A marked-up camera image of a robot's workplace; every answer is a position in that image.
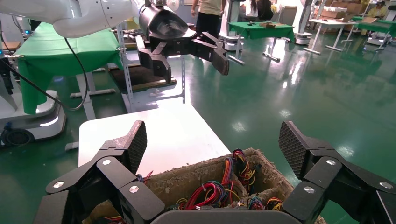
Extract large green cloth table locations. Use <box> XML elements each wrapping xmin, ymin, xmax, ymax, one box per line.
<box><xmin>14</xmin><ymin>21</ymin><xmax>125</xmax><ymax>116</ymax></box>

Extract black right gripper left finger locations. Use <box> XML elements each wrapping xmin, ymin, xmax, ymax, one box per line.
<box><xmin>32</xmin><ymin>120</ymin><xmax>166</xmax><ymax>224</ymax></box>

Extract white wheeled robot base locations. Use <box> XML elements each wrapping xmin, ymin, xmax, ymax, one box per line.
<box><xmin>0</xmin><ymin>89</ymin><xmax>67</xmax><ymax>148</ymax></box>

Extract white folding table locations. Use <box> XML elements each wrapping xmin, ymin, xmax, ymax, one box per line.
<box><xmin>304</xmin><ymin>18</ymin><xmax>359</xmax><ymax>56</ymax></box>

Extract person in yellow jacket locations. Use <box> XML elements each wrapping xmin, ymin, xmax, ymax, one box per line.
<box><xmin>366</xmin><ymin>0</ymin><xmax>388</xmax><ymax>19</ymax></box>

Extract seated person in dark top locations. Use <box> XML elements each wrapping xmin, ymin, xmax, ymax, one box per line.
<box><xmin>245</xmin><ymin>0</ymin><xmax>276</xmax><ymax>22</ymax></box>

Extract perforated metal rack frame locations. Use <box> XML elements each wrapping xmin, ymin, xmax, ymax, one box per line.
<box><xmin>115</xmin><ymin>23</ymin><xmax>187</xmax><ymax>114</ymax></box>

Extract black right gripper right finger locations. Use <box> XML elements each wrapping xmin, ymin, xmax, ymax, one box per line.
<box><xmin>278</xmin><ymin>120</ymin><xmax>396</xmax><ymax>224</ymax></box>

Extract black hanging arm cable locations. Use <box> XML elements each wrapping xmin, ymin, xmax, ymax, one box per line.
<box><xmin>0</xmin><ymin>37</ymin><xmax>90</xmax><ymax>112</ymax></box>

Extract small green cloth table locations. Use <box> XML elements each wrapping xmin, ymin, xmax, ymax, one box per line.
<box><xmin>228</xmin><ymin>21</ymin><xmax>297</xmax><ymax>66</ymax></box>

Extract white robot column base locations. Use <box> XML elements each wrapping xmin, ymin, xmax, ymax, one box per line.
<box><xmin>218</xmin><ymin>0</ymin><xmax>246</xmax><ymax>52</ymax></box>

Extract brown object on cloth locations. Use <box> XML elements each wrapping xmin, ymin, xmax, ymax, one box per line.
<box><xmin>259</xmin><ymin>21</ymin><xmax>286</xmax><ymax>29</ymax></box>

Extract multicolour wire bundle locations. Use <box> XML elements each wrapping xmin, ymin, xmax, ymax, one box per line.
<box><xmin>102</xmin><ymin>216</ymin><xmax>127</xmax><ymax>224</ymax></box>
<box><xmin>136</xmin><ymin>170</ymin><xmax>155</xmax><ymax>183</ymax></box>
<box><xmin>265</xmin><ymin>196</ymin><xmax>284</xmax><ymax>212</ymax></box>
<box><xmin>232</xmin><ymin>148</ymin><xmax>262</xmax><ymax>195</ymax></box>
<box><xmin>247</xmin><ymin>196</ymin><xmax>265</xmax><ymax>211</ymax></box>

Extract person in yellow shirt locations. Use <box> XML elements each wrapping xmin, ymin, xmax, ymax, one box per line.
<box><xmin>190</xmin><ymin>0</ymin><xmax>224</xmax><ymax>39</ymax></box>

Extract dark shelf board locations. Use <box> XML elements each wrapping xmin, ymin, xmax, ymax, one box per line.
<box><xmin>109</xmin><ymin>65</ymin><xmax>177</xmax><ymax>93</ymax></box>

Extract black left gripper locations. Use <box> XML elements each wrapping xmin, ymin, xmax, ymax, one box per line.
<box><xmin>135</xmin><ymin>3</ymin><xmax>230</xmax><ymax>84</ymax></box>

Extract cardboard box with dividers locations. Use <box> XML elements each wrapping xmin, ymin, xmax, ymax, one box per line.
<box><xmin>82</xmin><ymin>147</ymin><xmax>327</xmax><ymax>224</ymax></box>

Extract stacked cardboard boxes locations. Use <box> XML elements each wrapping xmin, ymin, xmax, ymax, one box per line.
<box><xmin>319</xmin><ymin>1</ymin><xmax>366</xmax><ymax>20</ymax></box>

